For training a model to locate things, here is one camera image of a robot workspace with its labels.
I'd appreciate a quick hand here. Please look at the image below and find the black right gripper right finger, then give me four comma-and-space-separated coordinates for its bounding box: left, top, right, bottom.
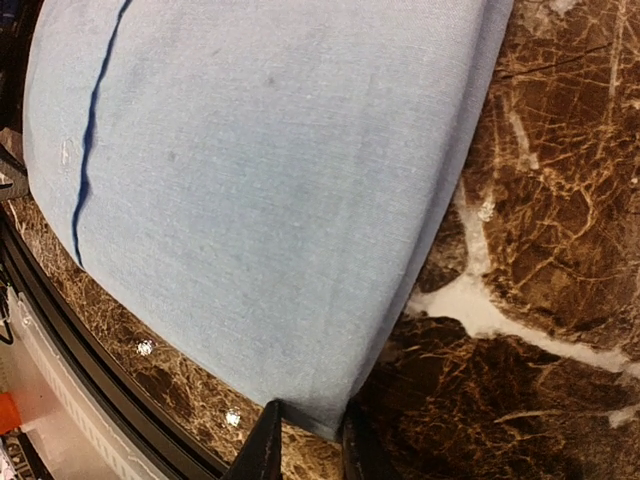
341, 402, 400, 480

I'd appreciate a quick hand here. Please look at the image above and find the orange object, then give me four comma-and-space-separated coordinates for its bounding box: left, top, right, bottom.
0, 392, 22, 435

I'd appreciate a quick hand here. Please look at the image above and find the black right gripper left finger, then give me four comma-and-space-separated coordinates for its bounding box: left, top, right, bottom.
222, 400, 282, 480

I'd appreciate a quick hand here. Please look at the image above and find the light blue long sleeve shirt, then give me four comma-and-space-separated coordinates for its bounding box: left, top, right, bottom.
23, 0, 512, 440

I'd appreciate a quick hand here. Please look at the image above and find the black front rail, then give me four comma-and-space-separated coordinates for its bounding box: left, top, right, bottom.
1, 214, 226, 479

